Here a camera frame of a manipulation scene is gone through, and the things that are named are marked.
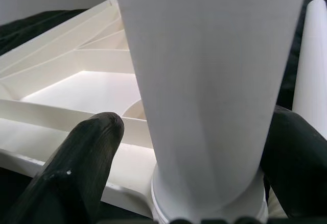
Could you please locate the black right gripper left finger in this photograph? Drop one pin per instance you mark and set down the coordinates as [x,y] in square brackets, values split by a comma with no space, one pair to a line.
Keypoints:
[69,173]

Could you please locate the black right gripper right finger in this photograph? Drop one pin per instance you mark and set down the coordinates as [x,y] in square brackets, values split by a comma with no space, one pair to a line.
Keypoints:
[299,162]

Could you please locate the white plastic children table top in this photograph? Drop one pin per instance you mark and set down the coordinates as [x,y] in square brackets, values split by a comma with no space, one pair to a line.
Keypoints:
[76,94]

